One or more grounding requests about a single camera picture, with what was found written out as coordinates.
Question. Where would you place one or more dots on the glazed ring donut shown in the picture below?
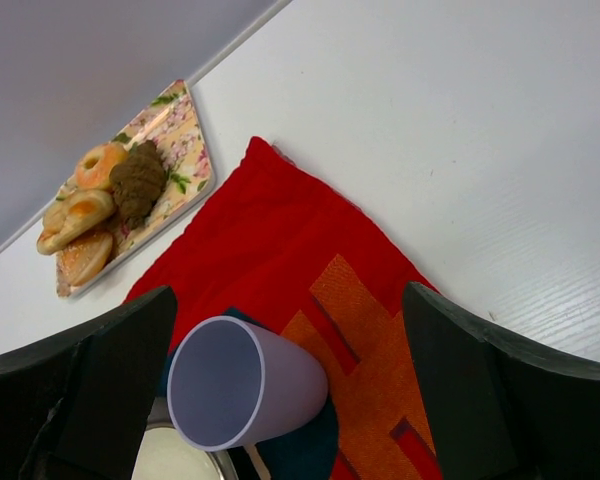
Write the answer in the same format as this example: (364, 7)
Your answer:
(93, 170)

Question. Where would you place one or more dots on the lavender plastic cup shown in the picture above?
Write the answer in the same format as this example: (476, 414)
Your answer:
(232, 383)

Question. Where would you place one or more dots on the silver metal plate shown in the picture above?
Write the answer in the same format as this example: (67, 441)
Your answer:
(164, 455)

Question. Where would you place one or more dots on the floral rectangular tray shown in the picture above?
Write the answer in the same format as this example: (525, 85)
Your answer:
(171, 122)

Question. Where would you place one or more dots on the sugared round bun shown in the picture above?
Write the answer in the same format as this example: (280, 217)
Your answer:
(86, 256)

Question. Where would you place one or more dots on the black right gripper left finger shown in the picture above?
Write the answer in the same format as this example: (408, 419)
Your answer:
(75, 405)

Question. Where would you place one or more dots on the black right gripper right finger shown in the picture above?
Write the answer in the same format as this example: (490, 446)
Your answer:
(500, 405)

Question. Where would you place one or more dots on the brown chocolate croissant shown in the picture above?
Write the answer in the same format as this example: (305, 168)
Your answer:
(137, 183)

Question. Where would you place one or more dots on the red patterned cloth mat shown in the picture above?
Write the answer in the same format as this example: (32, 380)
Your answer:
(288, 251)

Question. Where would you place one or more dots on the jam pastry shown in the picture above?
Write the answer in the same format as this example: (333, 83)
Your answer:
(66, 220)

